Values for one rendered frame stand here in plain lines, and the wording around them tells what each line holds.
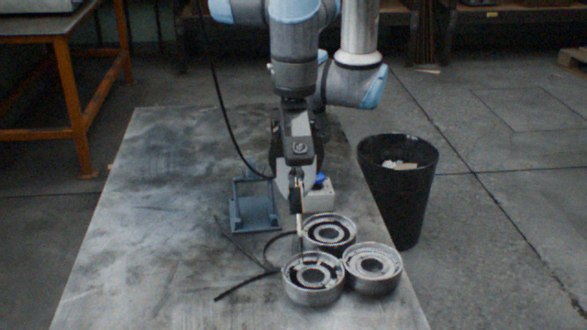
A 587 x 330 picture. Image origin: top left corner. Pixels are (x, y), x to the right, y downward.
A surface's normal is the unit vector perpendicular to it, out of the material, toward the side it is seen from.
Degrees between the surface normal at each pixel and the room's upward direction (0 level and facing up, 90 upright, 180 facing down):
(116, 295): 0
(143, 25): 90
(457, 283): 0
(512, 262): 0
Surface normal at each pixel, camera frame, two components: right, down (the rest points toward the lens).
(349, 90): -0.32, 0.49
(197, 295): 0.00, -0.87
